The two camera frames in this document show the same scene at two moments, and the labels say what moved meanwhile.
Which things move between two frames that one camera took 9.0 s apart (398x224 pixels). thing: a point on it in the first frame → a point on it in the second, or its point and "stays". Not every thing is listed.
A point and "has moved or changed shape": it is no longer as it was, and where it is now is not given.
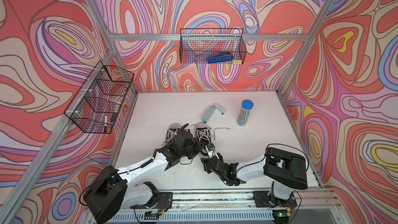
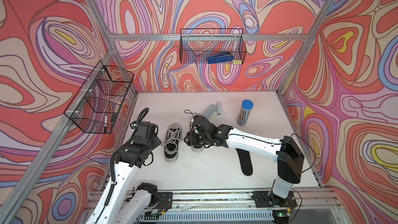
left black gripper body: x=193 y=149 → x=155 y=142
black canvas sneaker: x=203 y=133 has moved or changed shape
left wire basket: x=97 y=107 stays
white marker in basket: x=105 y=123 stays
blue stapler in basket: x=221 y=57 stays
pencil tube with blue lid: x=247 y=105 stays
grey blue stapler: x=210 y=110 stays
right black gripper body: x=204 y=163 → x=198 y=139
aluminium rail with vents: x=237 y=206 stays
